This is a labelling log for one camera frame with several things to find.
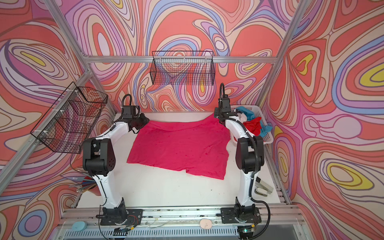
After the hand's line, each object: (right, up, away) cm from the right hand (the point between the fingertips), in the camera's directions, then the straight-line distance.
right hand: (222, 112), depth 99 cm
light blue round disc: (-74, -57, -29) cm, 98 cm away
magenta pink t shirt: (-14, -22, 0) cm, 27 cm away
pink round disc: (-14, -56, -28) cm, 64 cm away
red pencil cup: (-74, -39, -22) cm, 87 cm away
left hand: (-48, -3, 0) cm, 48 cm away
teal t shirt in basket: (+23, -1, +9) cm, 24 cm away
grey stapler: (+17, -43, -20) cm, 50 cm away
